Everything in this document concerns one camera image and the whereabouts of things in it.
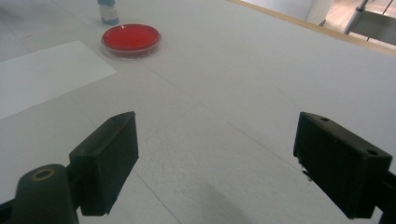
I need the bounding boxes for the light wooden table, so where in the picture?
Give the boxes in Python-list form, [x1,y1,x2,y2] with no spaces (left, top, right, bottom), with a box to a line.
[225,0,396,58]

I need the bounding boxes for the white metal desk frame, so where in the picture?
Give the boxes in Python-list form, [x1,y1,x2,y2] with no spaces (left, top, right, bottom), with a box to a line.
[344,0,396,47]

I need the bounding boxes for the small blue white bottle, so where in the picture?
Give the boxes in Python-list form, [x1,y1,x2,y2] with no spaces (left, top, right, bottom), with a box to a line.
[96,0,120,26]

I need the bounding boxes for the red petri dish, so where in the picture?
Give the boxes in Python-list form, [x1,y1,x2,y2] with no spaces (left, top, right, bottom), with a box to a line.
[100,23,163,60]

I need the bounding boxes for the white paper sheet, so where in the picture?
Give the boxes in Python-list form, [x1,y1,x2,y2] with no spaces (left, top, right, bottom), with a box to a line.
[0,40,118,120]

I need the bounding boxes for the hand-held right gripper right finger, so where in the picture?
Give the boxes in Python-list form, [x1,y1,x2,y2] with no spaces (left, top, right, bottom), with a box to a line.
[292,111,394,220]

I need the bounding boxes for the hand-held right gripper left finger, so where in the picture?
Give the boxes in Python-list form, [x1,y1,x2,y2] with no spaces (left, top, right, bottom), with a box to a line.
[68,111,140,217]

